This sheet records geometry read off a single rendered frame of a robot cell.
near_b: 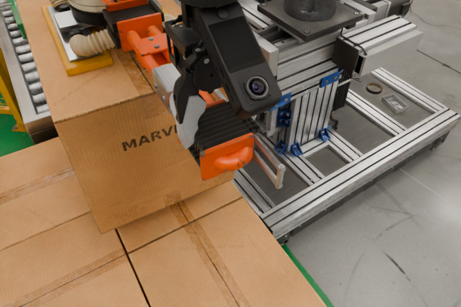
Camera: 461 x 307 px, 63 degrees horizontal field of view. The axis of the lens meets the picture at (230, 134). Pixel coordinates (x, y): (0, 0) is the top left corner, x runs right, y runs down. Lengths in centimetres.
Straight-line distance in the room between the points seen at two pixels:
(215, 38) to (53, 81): 57
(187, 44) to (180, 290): 81
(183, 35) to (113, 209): 66
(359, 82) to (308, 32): 134
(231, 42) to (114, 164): 58
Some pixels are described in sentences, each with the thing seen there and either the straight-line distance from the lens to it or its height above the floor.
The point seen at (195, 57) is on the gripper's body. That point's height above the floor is 134.
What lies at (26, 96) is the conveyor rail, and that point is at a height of 59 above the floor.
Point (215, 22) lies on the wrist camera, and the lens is 38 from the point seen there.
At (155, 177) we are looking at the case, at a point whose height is 81.
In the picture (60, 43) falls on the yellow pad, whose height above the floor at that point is 109.
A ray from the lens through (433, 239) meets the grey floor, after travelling 203.
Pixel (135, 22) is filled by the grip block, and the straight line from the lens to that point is 73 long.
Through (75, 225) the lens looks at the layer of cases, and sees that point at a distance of 129.
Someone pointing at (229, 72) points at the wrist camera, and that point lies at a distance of 36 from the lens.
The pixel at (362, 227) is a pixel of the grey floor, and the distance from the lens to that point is 193.
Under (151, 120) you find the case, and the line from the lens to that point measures 84.
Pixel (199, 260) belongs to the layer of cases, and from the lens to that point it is 114.
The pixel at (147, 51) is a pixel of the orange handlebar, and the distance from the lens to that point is 66.
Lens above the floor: 156
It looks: 44 degrees down
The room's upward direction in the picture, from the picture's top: straight up
